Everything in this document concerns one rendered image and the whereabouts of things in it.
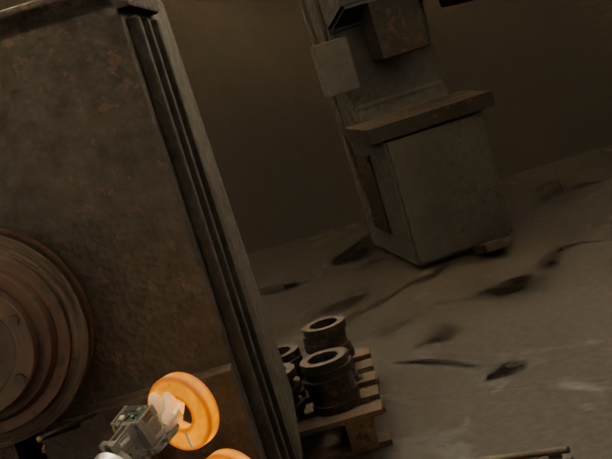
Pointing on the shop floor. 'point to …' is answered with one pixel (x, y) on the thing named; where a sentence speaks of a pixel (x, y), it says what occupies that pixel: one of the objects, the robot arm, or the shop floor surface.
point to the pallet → (334, 389)
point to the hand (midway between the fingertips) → (179, 402)
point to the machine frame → (127, 222)
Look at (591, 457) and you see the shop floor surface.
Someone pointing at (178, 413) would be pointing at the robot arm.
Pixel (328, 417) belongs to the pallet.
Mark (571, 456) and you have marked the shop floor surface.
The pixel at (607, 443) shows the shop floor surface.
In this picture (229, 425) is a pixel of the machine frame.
